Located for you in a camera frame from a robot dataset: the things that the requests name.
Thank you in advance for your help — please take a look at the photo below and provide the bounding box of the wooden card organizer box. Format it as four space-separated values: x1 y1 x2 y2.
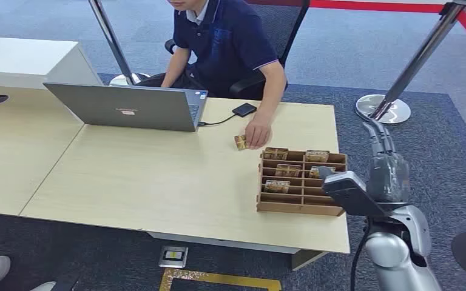
256 147 348 217

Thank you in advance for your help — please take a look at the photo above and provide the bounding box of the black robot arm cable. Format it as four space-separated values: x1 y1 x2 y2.
349 218 373 291

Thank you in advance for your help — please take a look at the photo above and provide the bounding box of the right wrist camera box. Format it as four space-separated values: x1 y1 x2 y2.
318 166 387 218

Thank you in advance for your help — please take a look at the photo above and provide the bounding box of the white cabinet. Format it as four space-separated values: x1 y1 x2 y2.
0 36 104 90

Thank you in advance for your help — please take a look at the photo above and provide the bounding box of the chrome stanchion post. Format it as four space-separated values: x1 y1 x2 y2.
88 0 151 86
355 0 466 124

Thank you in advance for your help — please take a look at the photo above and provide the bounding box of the person's left hand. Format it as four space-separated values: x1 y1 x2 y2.
244 116 273 150

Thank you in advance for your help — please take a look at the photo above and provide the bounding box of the grey laptop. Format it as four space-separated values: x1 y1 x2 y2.
43 82 209 133

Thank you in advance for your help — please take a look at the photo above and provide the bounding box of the black card reader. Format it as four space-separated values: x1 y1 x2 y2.
232 102 258 118

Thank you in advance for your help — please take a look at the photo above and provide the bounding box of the black mesh office chair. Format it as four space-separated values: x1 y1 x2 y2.
164 0 311 99

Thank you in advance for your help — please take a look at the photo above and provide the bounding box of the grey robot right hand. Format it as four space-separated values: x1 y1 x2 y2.
362 118 411 204

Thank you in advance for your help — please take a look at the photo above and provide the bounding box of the person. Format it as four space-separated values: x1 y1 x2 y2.
136 0 288 150

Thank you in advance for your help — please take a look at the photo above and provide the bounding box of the metal floor socket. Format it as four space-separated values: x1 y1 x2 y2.
158 246 189 269

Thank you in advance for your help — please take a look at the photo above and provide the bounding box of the black reader cable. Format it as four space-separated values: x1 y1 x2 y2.
197 113 238 127

